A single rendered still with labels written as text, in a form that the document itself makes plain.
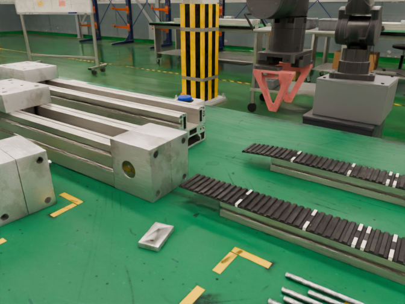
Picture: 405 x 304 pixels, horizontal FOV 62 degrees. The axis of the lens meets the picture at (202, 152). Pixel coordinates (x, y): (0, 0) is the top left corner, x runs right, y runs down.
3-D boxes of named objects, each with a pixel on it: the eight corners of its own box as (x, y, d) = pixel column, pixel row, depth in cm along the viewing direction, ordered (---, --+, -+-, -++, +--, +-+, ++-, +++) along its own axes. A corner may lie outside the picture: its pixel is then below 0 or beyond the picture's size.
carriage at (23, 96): (53, 113, 82) (49, 85, 79) (9, 125, 74) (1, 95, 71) (18, 103, 90) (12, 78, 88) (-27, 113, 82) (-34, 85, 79)
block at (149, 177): (196, 174, 65) (196, 128, 61) (152, 203, 55) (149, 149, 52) (160, 163, 69) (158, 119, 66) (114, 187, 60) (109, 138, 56)
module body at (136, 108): (205, 139, 82) (205, 105, 79) (179, 152, 74) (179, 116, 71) (23, 95, 123) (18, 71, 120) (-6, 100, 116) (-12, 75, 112)
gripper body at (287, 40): (255, 63, 57) (258, 15, 54) (278, 57, 65) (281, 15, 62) (293, 67, 54) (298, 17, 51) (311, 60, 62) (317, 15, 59)
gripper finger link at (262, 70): (249, 111, 59) (252, 56, 56) (265, 102, 65) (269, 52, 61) (286, 117, 56) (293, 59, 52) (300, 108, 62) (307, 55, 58)
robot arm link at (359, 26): (370, 53, 96) (350, 52, 99) (377, 15, 92) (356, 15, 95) (361, 56, 89) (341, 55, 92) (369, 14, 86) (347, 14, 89)
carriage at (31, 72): (59, 86, 109) (56, 65, 107) (28, 93, 101) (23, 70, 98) (32, 81, 118) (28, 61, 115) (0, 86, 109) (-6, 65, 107)
